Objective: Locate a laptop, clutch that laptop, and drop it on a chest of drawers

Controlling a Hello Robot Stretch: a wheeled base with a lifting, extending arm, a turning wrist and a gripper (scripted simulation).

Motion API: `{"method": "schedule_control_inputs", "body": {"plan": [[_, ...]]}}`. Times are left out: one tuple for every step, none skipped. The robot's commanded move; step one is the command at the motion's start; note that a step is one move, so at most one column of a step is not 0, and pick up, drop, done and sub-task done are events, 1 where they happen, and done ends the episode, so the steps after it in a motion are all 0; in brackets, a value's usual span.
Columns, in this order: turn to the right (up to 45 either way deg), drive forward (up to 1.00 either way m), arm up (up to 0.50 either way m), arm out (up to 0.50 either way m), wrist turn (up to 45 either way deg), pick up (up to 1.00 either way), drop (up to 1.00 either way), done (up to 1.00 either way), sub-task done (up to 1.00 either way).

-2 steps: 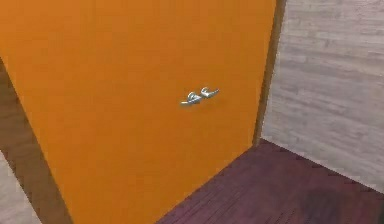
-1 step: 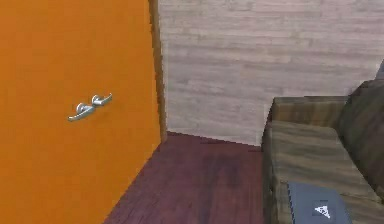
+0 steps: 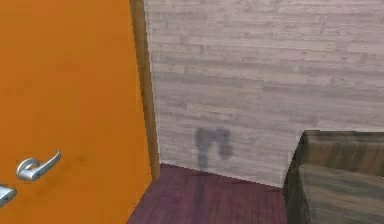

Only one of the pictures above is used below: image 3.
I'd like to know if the silver lever door handle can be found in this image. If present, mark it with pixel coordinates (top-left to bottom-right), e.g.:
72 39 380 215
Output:
16 149 63 183

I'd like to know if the orange room door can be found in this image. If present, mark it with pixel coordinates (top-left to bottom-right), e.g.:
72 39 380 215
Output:
0 0 161 224

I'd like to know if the silver door lock plate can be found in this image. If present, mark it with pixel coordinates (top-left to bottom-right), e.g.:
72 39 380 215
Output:
0 184 18 209

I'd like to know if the brown wooden chest of drawers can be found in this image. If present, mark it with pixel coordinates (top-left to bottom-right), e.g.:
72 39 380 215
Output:
282 129 384 224

